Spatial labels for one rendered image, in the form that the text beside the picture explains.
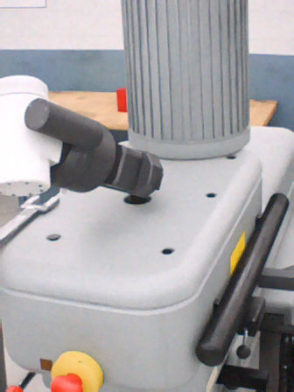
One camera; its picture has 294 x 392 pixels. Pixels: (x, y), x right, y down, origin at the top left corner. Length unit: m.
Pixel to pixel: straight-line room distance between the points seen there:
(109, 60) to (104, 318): 4.83
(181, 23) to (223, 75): 0.10
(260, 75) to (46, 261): 4.50
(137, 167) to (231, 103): 0.27
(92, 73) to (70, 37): 0.34
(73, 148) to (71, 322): 0.20
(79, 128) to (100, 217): 0.20
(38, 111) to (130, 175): 0.19
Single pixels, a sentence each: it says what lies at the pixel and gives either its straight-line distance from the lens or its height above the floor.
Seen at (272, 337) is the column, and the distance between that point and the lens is 1.48.
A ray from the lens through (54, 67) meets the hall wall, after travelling 5.80.
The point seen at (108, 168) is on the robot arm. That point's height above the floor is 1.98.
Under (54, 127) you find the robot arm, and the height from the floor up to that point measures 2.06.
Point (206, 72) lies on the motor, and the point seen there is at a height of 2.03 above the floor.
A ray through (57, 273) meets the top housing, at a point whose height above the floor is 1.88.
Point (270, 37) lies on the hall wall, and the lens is 5.21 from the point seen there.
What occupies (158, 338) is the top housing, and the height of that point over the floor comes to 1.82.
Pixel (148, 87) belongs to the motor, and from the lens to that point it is 1.10.
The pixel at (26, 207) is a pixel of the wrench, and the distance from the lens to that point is 0.97.
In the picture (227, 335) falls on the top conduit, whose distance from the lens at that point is 0.85.
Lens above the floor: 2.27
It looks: 23 degrees down
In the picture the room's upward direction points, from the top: 3 degrees counter-clockwise
